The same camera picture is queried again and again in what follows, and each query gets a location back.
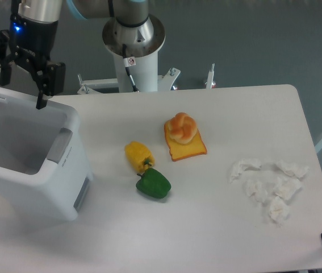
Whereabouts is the knotted bread roll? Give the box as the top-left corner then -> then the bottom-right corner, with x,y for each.
166,112 -> 198,144

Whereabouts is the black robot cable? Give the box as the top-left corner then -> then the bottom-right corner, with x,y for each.
122,44 -> 140,93

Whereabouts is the yellow bell pepper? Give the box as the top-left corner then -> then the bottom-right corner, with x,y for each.
124,141 -> 155,173

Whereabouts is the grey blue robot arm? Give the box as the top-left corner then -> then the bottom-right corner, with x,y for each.
0,1 -> 149,109

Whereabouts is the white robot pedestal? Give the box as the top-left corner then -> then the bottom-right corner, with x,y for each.
78,15 -> 181,94

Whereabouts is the green bell pepper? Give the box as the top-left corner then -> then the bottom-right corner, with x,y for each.
136,168 -> 172,199

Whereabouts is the crumpled white tissue left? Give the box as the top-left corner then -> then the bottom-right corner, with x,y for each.
229,158 -> 262,183

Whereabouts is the crumpled white tissue bottom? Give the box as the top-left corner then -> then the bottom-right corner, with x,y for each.
268,196 -> 290,226

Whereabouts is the crumpled white tissue right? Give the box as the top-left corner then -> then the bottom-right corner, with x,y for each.
275,160 -> 310,179

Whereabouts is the crumpled white tissue centre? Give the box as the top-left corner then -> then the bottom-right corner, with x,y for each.
273,177 -> 302,201

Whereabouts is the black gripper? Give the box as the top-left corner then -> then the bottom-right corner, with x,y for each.
0,14 -> 66,110

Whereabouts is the crumpled white tissue middle-left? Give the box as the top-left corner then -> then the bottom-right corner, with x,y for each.
245,180 -> 268,203

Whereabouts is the orange toast slice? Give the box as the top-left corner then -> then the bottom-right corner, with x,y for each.
164,120 -> 207,162

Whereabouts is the white trash can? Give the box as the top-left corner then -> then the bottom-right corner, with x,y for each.
0,88 -> 93,221

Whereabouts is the white clamp post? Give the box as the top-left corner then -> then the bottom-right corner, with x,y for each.
205,63 -> 216,89

